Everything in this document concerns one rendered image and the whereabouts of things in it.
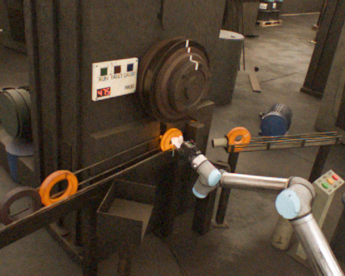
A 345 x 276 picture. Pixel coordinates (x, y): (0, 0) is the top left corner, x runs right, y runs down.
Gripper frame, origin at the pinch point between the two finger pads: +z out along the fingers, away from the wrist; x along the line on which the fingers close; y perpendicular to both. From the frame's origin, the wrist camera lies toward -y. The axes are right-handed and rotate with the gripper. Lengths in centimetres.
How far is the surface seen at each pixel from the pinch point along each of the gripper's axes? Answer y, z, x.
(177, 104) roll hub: 32.0, -2.1, 13.4
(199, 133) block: 1.9, -3.9, -19.4
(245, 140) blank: 2, -22, -48
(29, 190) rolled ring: 2, -1, 90
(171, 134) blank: 4.9, 0.6, 3.2
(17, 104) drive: -48, 109, 40
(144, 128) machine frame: 7.2, 8.9, 17.9
